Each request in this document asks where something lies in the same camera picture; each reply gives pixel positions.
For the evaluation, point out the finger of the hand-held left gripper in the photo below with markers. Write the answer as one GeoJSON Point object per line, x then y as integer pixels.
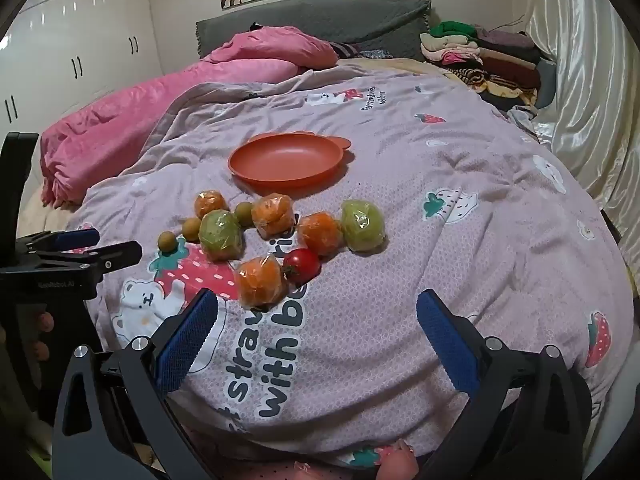
{"type": "Point", "coordinates": [120, 255]}
{"type": "Point", "coordinates": [80, 238]}

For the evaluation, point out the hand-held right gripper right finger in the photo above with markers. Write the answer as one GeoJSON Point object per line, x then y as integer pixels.
{"type": "Point", "coordinates": [447, 345]}

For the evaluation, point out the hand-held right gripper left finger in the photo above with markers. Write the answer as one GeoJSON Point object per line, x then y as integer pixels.
{"type": "Point", "coordinates": [187, 335]}

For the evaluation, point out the small brown round fruit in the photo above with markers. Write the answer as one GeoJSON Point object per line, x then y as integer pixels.
{"type": "Point", "coordinates": [243, 212]}
{"type": "Point", "coordinates": [167, 241]}
{"type": "Point", "coordinates": [191, 228]}

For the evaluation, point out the plastic-wrapped orange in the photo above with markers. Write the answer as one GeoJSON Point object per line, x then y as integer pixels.
{"type": "Point", "coordinates": [260, 280]}
{"type": "Point", "coordinates": [320, 232]}
{"type": "Point", "coordinates": [211, 203]}
{"type": "Point", "coordinates": [271, 215]}

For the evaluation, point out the plastic-wrapped green fruit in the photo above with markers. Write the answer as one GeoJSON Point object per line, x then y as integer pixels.
{"type": "Point", "coordinates": [363, 225]}
{"type": "Point", "coordinates": [220, 235]}

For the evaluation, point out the red tomato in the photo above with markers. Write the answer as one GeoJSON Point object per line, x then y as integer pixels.
{"type": "Point", "coordinates": [302, 266]}

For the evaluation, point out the orange plastic plate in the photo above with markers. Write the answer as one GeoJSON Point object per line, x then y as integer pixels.
{"type": "Point", "coordinates": [285, 160]}

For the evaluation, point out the person's left hand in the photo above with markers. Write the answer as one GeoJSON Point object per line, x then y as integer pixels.
{"type": "Point", "coordinates": [46, 322]}

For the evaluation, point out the lilac strawberry printed blanket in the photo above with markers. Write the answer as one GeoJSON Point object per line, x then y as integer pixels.
{"type": "Point", "coordinates": [400, 285]}

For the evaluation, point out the pink duvet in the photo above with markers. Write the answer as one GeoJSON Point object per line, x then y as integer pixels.
{"type": "Point", "coordinates": [125, 110]}

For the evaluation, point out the white wardrobe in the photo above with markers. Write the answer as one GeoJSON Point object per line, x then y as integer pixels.
{"type": "Point", "coordinates": [75, 25]}

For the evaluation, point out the grey-blue pillow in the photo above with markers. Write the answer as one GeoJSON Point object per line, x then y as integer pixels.
{"type": "Point", "coordinates": [547, 85]}

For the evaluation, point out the pile of folded clothes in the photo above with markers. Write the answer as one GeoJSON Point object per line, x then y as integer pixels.
{"type": "Point", "coordinates": [500, 65]}

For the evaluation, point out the beige bed sheet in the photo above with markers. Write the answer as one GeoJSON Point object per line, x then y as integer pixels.
{"type": "Point", "coordinates": [390, 65]}

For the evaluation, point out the dark striped cloth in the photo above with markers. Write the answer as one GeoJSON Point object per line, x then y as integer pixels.
{"type": "Point", "coordinates": [345, 50]}

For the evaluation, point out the cream satin curtain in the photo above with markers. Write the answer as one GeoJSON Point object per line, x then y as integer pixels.
{"type": "Point", "coordinates": [590, 60]}

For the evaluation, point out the grey quilted headboard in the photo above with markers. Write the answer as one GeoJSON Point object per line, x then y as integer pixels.
{"type": "Point", "coordinates": [350, 25]}

